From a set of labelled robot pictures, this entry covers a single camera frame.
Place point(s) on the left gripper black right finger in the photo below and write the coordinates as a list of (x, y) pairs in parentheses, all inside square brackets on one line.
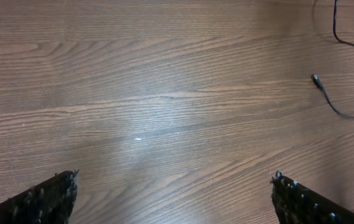
[(296, 204)]

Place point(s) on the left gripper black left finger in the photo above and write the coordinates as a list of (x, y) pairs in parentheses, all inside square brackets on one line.
[(50, 202)]

